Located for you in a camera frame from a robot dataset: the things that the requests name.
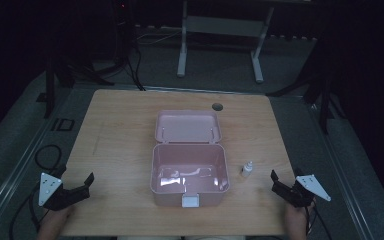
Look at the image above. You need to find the black floor plate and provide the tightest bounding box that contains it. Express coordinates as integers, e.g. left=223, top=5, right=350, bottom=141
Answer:
left=50, top=117, right=76, bottom=132

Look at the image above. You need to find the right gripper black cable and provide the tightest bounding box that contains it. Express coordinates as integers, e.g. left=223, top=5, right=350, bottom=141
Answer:
left=304, top=201, right=333, bottom=240

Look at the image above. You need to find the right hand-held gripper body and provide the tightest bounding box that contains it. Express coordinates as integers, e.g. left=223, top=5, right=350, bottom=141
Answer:
left=271, top=173, right=332, bottom=209

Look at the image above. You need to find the person's right hand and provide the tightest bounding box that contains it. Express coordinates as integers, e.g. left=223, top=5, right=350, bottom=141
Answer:
left=284, top=196, right=317, bottom=231

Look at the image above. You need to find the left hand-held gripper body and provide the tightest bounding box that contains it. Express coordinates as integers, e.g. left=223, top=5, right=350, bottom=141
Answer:
left=38, top=172, right=91, bottom=212

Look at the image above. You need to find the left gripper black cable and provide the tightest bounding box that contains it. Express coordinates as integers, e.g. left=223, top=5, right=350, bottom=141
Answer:
left=8, top=144, right=63, bottom=240

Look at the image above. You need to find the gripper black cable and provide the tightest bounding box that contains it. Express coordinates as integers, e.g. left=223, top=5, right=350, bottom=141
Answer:
left=8, top=144, right=63, bottom=240
left=304, top=201, right=333, bottom=240

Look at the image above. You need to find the pink plastic storage box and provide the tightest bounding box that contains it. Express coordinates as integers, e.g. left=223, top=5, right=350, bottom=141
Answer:
left=149, top=109, right=230, bottom=209

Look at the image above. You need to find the black floor cable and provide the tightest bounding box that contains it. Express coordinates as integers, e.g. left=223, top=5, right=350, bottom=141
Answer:
left=125, top=39, right=147, bottom=92

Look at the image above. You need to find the white metal stand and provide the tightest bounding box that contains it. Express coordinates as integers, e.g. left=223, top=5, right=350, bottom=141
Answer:
left=176, top=0, right=276, bottom=84

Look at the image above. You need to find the black tripod stand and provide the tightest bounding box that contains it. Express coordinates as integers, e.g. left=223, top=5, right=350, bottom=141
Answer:
left=36, top=46, right=116, bottom=120
left=265, top=33, right=343, bottom=135

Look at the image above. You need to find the person's left hand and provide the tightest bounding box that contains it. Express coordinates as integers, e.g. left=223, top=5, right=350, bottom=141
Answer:
left=45, top=203, right=77, bottom=228

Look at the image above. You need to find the small white dropper bottle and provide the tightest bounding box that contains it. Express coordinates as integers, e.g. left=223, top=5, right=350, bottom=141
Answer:
left=240, top=160, right=254, bottom=178

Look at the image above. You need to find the white floor cable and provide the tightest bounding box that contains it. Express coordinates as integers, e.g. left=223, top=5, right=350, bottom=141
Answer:
left=135, top=29, right=183, bottom=46

